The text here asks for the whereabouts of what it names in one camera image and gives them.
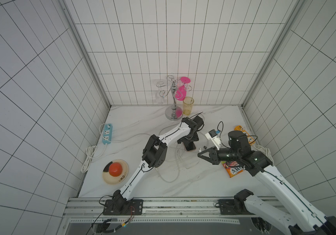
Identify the orange power strip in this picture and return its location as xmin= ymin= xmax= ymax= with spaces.
xmin=234 ymin=125 xmax=257 ymax=146

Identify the aluminium mounting rail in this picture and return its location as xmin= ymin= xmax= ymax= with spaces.
xmin=65 ymin=196 xmax=298 ymax=225

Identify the white strip power cord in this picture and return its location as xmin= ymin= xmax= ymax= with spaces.
xmin=81 ymin=123 xmax=107 ymax=173

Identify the chrome glass rack stand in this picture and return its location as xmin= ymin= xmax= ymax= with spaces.
xmin=163 ymin=75 xmax=183 ymax=120

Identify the clear hanging wine glass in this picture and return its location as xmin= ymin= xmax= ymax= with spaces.
xmin=155 ymin=80 xmax=165 ymax=104

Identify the black smartphone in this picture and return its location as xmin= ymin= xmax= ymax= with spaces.
xmin=183 ymin=142 xmax=196 ymax=152

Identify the pink hanging wine glass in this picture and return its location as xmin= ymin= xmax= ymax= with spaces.
xmin=175 ymin=77 xmax=191 ymax=101

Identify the orange strip white cord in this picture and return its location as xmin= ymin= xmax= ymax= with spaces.
xmin=253 ymin=143 xmax=274 ymax=166

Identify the teal power strip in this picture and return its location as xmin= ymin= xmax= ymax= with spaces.
xmin=102 ymin=123 xmax=113 ymax=145

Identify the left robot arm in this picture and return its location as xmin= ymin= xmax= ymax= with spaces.
xmin=101 ymin=115 xmax=204 ymax=215

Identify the white USB charging cable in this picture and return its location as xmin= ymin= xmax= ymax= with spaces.
xmin=109 ymin=111 xmax=210 ymax=183

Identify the orange snack packet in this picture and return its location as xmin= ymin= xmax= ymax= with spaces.
xmin=222 ymin=161 xmax=244 ymax=178

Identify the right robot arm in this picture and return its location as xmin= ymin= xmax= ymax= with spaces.
xmin=198 ymin=130 xmax=336 ymax=235

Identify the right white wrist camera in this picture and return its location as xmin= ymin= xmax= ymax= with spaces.
xmin=205 ymin=129 xmax=222 ymax=150

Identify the yellow plastic cup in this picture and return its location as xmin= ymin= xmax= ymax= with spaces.
xmin=183 ymin=97 xmax=194 ymax=116

